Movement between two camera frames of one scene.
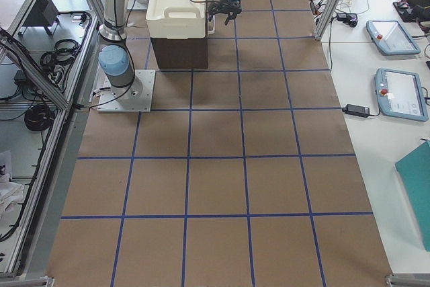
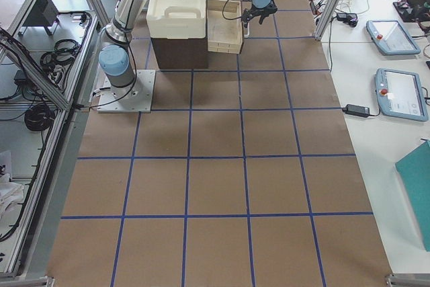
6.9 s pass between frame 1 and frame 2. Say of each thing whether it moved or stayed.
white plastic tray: stayed
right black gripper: moved
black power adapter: stayed
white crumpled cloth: stayed
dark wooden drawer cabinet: moved
